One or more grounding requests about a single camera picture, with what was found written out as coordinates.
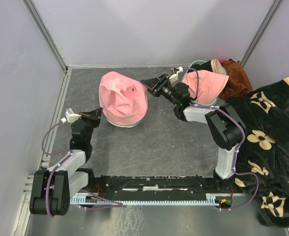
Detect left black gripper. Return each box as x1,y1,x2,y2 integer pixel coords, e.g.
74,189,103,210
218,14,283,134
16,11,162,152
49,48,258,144
78,107,102,143

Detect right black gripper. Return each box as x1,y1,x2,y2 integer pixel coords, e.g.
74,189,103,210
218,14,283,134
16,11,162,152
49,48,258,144
140,73,179,106

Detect beige bucket hat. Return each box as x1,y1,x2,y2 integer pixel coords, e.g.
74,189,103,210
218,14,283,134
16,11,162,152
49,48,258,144
106,118,142,128

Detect pink bucket hat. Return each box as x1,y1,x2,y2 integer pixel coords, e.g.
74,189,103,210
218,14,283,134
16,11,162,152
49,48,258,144
98,71,148,125
182,70,229,106

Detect blue bucket hat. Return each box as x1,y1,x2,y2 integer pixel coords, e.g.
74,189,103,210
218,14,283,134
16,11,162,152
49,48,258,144
125,119,142,128

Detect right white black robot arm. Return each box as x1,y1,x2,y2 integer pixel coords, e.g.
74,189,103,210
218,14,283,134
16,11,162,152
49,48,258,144
141,73,247,192

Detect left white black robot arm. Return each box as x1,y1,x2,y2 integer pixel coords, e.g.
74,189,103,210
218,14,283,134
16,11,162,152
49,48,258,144
29,108,103,217

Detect beige pink stacked hats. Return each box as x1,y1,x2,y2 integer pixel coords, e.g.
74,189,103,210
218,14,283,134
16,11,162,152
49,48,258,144
210,59,227,75

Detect teal plastic basket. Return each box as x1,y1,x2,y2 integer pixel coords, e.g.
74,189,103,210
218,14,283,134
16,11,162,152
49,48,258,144
189,59,219,109

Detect brown cloth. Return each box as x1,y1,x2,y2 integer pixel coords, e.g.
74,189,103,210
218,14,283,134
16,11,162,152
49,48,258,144
219,59,253,100

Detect black floral blanket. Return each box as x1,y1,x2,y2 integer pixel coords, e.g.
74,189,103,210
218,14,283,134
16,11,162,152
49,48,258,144
228,77,289,228

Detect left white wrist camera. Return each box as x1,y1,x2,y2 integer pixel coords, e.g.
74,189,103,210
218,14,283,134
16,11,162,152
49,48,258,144
61,108,81,123

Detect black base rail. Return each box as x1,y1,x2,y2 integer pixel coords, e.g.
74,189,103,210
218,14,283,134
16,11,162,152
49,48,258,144
84,176,236,200

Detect right aluminium corner post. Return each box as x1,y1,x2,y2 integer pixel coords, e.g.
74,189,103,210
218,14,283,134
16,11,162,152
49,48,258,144
239,0,283,67

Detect aluminium corner post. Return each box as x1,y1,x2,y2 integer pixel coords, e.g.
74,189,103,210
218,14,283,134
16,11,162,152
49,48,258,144
22,0,68,71
239,0,283,67

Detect left aluminium corner post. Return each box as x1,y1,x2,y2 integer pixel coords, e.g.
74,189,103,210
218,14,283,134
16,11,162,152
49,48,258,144
22,0,68,71

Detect light blue cable duct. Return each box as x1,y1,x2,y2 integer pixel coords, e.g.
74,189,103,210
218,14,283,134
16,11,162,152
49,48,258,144
70,193,232,207

